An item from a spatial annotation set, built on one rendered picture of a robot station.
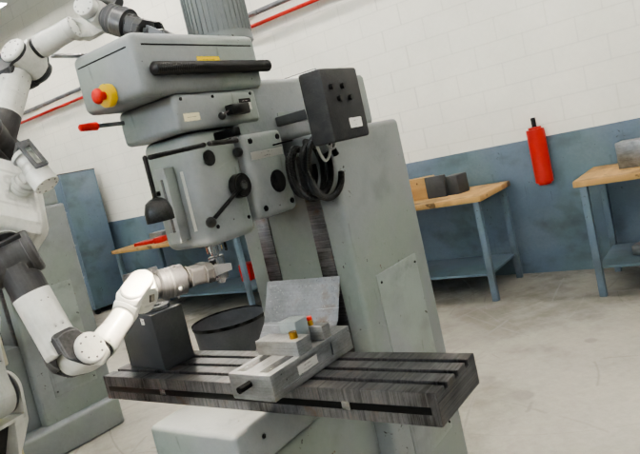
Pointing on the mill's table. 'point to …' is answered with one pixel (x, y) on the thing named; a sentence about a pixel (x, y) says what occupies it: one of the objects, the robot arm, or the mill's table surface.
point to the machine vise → (290, 365)
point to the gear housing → (184, 115)
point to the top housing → (219, 50)
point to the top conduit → (209, 67)
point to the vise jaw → (282, 345)
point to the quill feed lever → (241, 187)
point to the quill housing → (204, 187)
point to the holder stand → (159, 338)
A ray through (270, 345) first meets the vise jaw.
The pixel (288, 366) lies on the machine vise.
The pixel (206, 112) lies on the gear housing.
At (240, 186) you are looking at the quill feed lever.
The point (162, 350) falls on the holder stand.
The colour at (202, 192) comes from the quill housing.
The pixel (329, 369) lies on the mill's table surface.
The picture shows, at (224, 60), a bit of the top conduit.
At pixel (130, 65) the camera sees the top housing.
